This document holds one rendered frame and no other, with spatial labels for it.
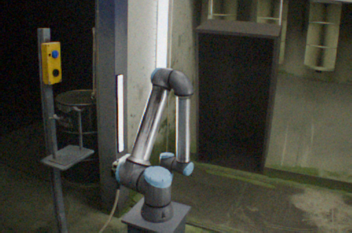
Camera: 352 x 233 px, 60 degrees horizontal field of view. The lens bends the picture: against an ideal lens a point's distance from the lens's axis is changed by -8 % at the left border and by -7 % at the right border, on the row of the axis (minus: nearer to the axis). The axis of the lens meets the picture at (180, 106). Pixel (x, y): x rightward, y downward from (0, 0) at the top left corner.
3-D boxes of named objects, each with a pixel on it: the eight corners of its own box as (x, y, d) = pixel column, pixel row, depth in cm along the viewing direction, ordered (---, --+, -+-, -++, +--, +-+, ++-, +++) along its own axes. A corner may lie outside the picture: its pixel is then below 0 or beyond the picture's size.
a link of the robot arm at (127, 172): (132, 193, 176) (172, 65, 183) (110, 183, 185) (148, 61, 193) (148, 194, 188) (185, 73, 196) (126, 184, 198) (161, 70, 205)
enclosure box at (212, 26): (207, 140, 319) (208, 18, 263) (268, 151, 299) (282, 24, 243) (196, 161, 290) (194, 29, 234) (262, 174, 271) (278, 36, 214)
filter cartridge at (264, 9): (269, 75, 333) (276, -6, 308) (245, 69, 361) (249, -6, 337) (290, 72, 353) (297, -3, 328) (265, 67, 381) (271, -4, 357)
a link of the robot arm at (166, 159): (179, 154, 213) (177, 172, 214) (166, 150, 219) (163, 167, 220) (172, 157, 205) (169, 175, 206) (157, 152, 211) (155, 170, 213)
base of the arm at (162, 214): (165, 226, 171) (165, 212, 168) (134, 217, 178) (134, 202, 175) (178, 209, 188) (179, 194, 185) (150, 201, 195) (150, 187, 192)
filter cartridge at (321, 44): (331, 77, 346) (339, 3, 324) (337, 82, 312) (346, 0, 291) (300, 73, 356) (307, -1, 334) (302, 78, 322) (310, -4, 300)
